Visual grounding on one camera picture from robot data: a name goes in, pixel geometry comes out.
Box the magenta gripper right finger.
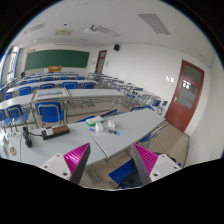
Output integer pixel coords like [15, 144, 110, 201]
[130, 142, 183, 186]

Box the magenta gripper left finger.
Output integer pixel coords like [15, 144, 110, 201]
[40, 142, 92, 185]

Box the white charger plug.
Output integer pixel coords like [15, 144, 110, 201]
[46, 128, 53, 135]

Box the blue chair under desk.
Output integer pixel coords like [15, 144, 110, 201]
[109, 159, 142, 189]

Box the black power strip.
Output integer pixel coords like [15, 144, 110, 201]
[41, 125, 70, 140]

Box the white cup left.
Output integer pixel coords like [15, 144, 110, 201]
[95, 122, 103, 133]

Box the white cup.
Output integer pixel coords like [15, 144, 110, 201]
[108, 120, 115, 130]
[95, 122, 103, 133]

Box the green white box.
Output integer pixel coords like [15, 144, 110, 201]
[86, 116, 104, 126]

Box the white cup right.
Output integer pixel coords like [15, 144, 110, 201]
[108, 120, 115, 130]

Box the blue chair front left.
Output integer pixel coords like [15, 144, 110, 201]
[35, 102, 64, 123]

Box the framed picture on desk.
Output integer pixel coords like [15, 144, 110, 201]
[32, 88, 69, 101]

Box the blue chair far left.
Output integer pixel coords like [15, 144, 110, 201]
[6, 104, 30, 126]

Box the red-brown near door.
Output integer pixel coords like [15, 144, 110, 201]
[165, 60, 204, 132]

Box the red-brown door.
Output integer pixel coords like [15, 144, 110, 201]
[165, 60, 204, 132]
[95, 50, 107, 74]

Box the wooden lectern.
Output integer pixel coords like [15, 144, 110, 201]
[48, 66, 62, 72]

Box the green chalkboard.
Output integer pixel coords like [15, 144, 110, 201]
[25, 50, 90, 70]

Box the red-brown far door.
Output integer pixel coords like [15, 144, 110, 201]
[95, 50, 107, 74]

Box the ceiling projector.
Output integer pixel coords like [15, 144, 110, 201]
[84, 25, 98, 34]

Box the black cable bundle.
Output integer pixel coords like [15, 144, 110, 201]
[21, 126, 34, 149]

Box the wall switch panel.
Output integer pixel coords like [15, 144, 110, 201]
[165, 76, 174, 84]

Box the black wall speaker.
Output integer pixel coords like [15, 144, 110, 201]
[114, 45, 120, 51]

